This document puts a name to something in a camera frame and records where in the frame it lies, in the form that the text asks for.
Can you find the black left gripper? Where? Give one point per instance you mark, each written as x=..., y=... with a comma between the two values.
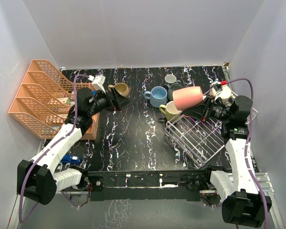
x=121, y=102

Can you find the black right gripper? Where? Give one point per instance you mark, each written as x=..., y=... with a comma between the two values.
x=199, y=112

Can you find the brown ceramic mug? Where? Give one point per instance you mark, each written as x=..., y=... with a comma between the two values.
x=121, y=88

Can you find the pink mug cream inside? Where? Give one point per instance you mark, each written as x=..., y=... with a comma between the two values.
x=187, y=97

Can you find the yellow green mug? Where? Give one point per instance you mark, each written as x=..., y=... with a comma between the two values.
x=170, y=111

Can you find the cream floral mug green inside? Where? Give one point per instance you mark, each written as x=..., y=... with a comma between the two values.
x=225, y=94

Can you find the grey green mug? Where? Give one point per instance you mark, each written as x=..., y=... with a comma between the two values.
x=170, y=88

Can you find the light blue mug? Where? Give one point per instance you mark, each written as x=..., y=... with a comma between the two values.
x=157, y=96

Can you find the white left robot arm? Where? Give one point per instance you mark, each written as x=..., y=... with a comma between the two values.
x=37, y=178

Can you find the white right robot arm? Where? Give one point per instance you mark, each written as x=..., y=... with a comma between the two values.
x=243, y=200

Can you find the small white grey mug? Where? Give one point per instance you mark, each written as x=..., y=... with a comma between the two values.
x=171, y=79

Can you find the green white box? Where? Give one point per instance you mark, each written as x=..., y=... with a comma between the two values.
x=64, y=100

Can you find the orange plastic file organizer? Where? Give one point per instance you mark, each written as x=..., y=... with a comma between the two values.
x=35, y=105

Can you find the white wire dish rack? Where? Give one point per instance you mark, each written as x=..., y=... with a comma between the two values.
x=200, y=143

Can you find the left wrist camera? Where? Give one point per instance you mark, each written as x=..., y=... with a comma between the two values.
x=98, y=82

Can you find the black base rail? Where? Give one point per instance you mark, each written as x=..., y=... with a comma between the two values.
x=190, y=185

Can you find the aluminium frame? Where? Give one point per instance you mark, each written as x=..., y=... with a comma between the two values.
x=82, y=197

